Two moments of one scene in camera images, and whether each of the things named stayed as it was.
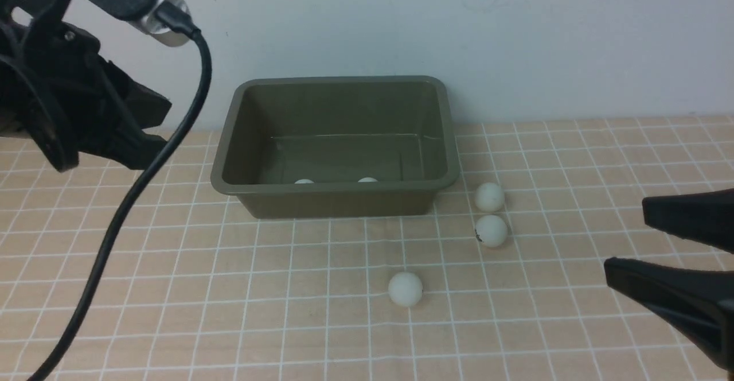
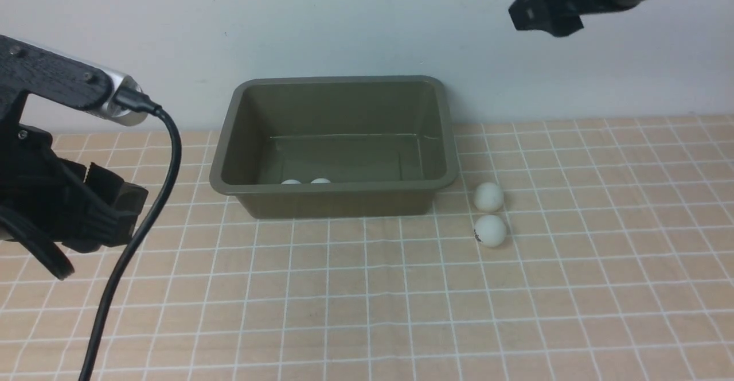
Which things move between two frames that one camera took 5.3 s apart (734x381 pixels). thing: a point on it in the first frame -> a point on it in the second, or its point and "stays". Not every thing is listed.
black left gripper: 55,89 -> 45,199
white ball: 490,197 stays
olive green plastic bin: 337,146 stays
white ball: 491,230 stays
